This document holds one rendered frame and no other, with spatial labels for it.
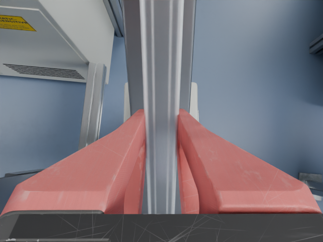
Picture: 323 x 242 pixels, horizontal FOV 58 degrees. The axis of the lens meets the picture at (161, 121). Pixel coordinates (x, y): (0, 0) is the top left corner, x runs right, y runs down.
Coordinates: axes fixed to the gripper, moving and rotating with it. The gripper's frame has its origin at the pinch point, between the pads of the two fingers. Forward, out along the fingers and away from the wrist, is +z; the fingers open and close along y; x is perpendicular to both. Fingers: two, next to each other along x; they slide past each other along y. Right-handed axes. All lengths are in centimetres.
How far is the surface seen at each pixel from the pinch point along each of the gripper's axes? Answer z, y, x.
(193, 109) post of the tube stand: 9.7, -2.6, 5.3
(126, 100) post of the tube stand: 10.3, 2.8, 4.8
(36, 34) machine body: 48, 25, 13
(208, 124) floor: 74, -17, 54
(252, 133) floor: 72, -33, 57
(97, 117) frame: 50, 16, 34
